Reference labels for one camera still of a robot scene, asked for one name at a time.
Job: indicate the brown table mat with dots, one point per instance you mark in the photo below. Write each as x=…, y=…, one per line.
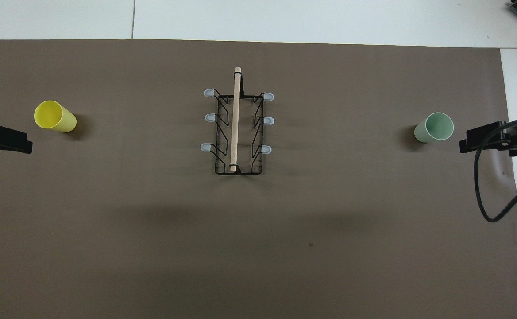
x=152, y=243

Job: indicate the pale green plastic cup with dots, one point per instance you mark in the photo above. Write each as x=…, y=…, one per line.
x=437, y=126

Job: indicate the yellow plastic cup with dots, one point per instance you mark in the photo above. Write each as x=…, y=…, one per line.
x=55, y=117

